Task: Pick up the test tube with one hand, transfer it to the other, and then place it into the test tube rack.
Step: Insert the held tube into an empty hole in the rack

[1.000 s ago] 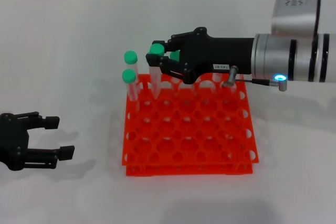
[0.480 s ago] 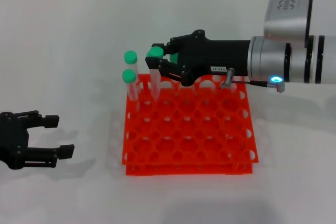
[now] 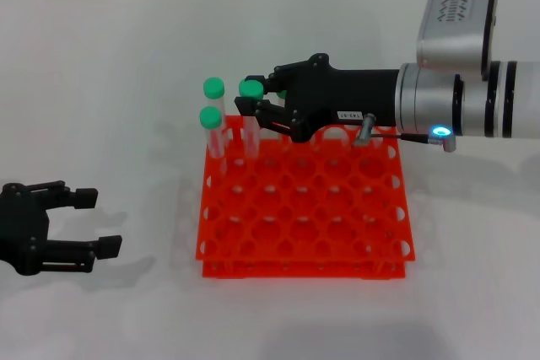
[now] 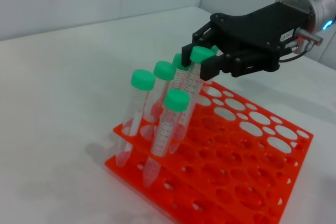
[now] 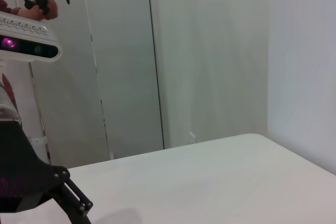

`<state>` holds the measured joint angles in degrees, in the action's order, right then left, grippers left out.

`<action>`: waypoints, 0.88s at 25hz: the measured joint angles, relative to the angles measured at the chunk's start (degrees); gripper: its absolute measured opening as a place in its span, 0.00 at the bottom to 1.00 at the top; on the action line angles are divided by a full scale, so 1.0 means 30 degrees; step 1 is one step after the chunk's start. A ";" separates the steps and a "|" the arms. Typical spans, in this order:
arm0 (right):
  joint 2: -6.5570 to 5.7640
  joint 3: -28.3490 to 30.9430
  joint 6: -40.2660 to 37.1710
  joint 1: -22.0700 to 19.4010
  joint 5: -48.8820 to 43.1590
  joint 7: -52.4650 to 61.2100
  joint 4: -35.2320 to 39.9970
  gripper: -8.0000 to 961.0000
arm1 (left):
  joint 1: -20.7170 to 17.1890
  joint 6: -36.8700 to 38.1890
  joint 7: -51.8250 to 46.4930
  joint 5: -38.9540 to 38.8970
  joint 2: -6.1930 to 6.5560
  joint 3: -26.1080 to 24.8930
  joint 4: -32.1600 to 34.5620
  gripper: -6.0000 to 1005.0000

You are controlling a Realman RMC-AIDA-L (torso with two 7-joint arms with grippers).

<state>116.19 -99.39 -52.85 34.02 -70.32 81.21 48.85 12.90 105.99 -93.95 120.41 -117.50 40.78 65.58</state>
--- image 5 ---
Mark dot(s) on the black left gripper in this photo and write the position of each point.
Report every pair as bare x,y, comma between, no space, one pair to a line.
21,171

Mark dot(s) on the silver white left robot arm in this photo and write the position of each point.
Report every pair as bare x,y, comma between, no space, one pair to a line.
8,103

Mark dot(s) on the operator hand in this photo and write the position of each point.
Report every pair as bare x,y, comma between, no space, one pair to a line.
51,10

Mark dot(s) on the white partition panel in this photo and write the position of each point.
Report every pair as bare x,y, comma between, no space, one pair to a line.
126,64

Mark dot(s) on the white wall socket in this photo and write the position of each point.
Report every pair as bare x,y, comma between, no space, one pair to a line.
193,138

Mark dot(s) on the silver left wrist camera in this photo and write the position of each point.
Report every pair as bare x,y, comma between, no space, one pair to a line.
31,31

